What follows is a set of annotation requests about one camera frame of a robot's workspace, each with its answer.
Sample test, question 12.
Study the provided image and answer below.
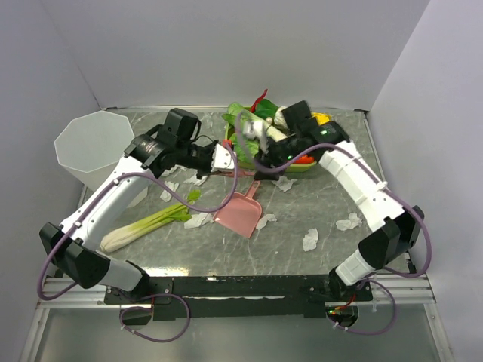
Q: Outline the paper scrap front centre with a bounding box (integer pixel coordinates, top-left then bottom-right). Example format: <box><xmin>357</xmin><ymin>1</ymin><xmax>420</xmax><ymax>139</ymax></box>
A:
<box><xmin>303</xmin><ymin>228</ymin><xmax>318</xmax><ymax>252</ymax></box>

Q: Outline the red chili pepper toy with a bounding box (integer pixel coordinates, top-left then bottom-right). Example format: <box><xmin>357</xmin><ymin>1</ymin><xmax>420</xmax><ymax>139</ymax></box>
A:
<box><xmin>250</xmin><ymin>88</ymin><xmax>268</xmax><ymax>112</ymax></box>

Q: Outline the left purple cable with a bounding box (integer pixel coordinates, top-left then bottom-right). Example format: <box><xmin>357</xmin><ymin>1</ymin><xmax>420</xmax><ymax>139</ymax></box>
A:
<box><xmin>36</xmin><ymin>145</ymin><xmax>239</xmax><ymax>302</ymax></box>

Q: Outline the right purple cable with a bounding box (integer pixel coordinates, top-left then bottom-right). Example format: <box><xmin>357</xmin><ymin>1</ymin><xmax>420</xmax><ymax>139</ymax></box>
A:
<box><xmin>235</xmin><ymin>109</ymin><xmax>433</xmax><ymax>336</ymax></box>

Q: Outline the paper scrap behind celery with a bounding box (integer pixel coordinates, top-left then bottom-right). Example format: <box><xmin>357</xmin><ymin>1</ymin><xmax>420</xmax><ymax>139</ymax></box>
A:
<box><xmin>183</xmin><ymin>175</ymin><xmax>208</xmax><ymax>186</ymax></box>

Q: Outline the green plastic tray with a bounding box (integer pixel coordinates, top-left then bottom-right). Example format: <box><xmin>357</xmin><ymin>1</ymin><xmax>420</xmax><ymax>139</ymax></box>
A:
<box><xmin>225</xmin><ymin>121</ymin><xmax>315</xmax><ymax>173</ymax></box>

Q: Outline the pink hand brush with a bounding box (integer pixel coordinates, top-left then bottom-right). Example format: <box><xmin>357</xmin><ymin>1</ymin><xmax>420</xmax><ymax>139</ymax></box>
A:
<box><xmin>211</xmin><ymin>169</ymin><xmax>255</xmax><ymax>178</ymax></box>

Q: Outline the paper scrap beside dustpan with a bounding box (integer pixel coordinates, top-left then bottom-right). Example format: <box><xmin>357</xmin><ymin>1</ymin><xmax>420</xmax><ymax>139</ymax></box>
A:
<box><xmin>256</xmin><ymin>214</ymin><xmax>277</xmax><ymax>230</ymax></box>

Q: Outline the dark green leafy vegetable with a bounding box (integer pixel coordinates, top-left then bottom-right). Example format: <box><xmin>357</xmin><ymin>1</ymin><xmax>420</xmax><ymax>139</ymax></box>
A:
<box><xmin>253</xmin><ymin>99</ymin><xmax>279</xmax><ymax>119</ymax></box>

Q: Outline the paper scrap right side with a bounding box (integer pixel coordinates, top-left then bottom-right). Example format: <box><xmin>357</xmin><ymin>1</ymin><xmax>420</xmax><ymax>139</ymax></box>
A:
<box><xmin>336</xmin><ymin>213</ymin><xmax>363</xmax><ymax>232</ymax></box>

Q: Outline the pink plastic dustpan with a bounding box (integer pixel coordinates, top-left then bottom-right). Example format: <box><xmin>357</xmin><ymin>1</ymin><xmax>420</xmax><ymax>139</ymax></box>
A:
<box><xmin>214</xmin><ymin>180</ymin><xmax>263</xmax><ymax>238</ymax></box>

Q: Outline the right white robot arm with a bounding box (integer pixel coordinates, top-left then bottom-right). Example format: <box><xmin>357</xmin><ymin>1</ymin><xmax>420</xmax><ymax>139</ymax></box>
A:
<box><xmin>236</xmin><ymin>101</ymin><xmax>423</xmax><ymax>301</ymax></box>

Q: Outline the paper scrap left of dustpan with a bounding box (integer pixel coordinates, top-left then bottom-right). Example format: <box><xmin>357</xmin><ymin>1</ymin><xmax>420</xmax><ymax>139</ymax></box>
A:
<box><xmin>183</xmin><ymin>213</ymin><xmax>214</xmax><ymax>229</ymax></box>

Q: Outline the celery stalk toy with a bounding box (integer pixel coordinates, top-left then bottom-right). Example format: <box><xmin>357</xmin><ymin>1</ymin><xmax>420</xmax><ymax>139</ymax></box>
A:
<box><xmin>100</xmin><ymin>203</ymin><xmax>192</xmax><ymax>253</ymax></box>

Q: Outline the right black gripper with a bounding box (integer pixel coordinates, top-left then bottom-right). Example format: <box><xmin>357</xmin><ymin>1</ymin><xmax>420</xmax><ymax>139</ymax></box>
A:
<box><xmin>254</xmin><ymin>133</ymin><xmax>303</xmax><ymax>182</ymax></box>

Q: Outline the front green lettuce head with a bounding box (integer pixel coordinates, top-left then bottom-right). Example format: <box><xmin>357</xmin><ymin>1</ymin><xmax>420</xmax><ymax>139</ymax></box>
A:
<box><xmin>229</xmin><ymin>133</ymin><xmax>259</xmax><ymax>168</ymax></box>

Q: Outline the aluminium frame rail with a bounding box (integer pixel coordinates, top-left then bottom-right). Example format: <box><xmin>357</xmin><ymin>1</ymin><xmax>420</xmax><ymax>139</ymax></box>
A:
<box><xmin>20</xmin><ymin>274</ymin><xmax>454</xmax><ymax>361</ymax></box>

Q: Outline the long green romaine lettuce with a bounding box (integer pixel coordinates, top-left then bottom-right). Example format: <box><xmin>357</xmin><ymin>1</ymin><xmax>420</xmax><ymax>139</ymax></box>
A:
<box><xmin>222</xmin><ymin>102</ymin><xmax>288</xmax><ymax>142</ymax></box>

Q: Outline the large paper scrap by bin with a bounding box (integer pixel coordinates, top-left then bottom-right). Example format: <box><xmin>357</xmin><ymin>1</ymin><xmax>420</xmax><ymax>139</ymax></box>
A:
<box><xmin>162</xmin><ymin>165</ymin><xmax>187</xmax><ymax>177</ymax></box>

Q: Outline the translucent white trash bin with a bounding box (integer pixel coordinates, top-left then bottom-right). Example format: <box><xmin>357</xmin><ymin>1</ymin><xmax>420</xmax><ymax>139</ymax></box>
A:
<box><xmin>54</xmin><ymin>111</ymin><xmax>134</xmax><ymax>192</ymax></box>

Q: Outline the orange carrot toy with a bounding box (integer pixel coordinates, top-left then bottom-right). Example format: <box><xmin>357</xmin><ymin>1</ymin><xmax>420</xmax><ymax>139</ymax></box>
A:
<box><xmin>294</xmin><ymin>155</ymin><xmax>315</xmax><ymax>164</ymax></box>

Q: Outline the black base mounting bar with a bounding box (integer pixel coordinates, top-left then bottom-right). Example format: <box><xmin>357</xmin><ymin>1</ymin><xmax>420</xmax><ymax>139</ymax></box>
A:
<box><xmin>104</xmin><ymin>275</ymin><xmax>373</xmax><ymax>321</ymax></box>

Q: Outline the paper scrap above celery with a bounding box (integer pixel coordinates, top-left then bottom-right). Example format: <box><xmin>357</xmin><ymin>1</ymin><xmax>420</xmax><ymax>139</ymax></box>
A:
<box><xmin>160</xmin><ymin>181</ymin><xmax>179</xmax><ymax>202</ymax></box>

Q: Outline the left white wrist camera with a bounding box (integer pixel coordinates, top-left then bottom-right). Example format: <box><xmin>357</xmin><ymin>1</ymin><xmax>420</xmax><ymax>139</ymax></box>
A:
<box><xmin>211</xmin><ymin>142</ymin><xmax>236</xmax><ymax>173</ymax></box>

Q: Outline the purple cable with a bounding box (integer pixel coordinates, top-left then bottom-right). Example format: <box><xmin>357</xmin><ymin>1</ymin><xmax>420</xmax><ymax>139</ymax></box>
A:
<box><xmin>235</xmin><ymin>109</ymin><xmax>433</xmax><ymax>336</ymax></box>
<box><xmin>36</xmin><ymin>145</ymin><xmax>239</xmax><ymax>302</ymax></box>

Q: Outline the yellow leaf napa cabbage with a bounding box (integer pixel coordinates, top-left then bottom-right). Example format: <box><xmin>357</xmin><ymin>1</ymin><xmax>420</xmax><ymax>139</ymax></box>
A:
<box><xmin>272</xmin><ymin>106</ymin><xmax>331</xmax><ymax>129</ymax></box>

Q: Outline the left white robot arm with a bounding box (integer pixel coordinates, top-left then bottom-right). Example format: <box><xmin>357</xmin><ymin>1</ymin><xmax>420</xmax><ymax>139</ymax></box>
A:
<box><xmin>37</xmin><ymin>108</ymin><xmax>230</xmax><ymax>303</ymax></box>

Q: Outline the paper scrap near tray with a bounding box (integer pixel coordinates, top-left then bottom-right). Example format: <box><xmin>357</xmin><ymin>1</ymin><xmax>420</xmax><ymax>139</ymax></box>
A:
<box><xmin>272</xmin><ymin>176</ymin><xmax>297</xmax><ymax>192</ymax></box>

